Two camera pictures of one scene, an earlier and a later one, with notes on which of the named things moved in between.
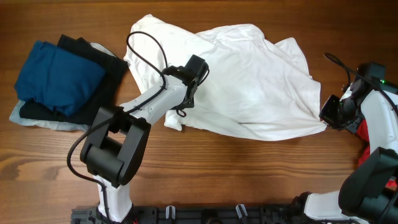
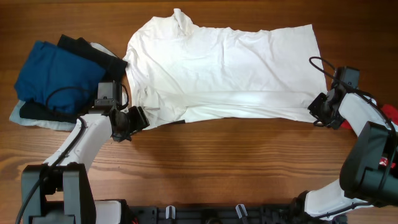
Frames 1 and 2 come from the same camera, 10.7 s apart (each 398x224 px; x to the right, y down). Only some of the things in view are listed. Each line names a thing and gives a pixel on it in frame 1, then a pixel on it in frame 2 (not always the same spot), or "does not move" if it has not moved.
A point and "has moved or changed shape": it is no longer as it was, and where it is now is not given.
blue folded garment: [60, 79] does not move
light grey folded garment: [15, 117] does not move
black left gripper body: [189, 94] → [123, 123]
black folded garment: [115, 68] does not move
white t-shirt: [254, 89] has moved or changed shape
